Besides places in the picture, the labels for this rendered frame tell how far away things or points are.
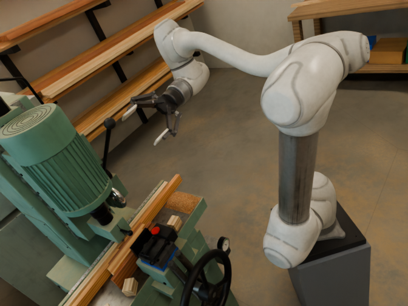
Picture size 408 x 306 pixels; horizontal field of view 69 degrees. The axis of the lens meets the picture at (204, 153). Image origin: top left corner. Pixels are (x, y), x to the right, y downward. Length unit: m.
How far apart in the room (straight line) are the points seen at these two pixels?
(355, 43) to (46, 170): 0.83
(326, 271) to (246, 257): 0.80
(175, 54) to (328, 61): 0.58
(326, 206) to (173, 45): 0.80
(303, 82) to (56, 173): 0.67
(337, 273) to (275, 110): 0.95
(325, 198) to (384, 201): 1.18
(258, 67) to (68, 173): 0.63
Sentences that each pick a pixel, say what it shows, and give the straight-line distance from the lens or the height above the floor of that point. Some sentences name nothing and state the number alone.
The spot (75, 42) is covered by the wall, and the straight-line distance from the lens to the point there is 3.60.
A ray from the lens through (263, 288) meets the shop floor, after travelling 1.98.
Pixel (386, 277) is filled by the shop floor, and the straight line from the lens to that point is 2.01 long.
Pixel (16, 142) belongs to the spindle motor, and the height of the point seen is 1.49.
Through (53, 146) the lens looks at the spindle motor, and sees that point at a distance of 0.87.
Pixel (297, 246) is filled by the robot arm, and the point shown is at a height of 0.86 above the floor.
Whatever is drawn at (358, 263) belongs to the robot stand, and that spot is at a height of 0.50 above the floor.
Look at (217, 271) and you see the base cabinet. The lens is 1.50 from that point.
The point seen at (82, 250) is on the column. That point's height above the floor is 0.92.
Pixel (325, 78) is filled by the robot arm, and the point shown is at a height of 1.43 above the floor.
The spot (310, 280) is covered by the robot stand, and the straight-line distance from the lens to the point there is 1.43.
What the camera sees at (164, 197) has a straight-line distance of 1.29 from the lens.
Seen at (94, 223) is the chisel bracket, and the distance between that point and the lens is 1.16.
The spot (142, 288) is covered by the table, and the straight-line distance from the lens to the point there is 1.11.
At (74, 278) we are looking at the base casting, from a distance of 1.45.
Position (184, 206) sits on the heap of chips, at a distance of 1.21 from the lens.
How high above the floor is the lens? 1.75
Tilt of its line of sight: 35 degrees down
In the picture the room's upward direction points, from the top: 22 degrees counter-clockwise
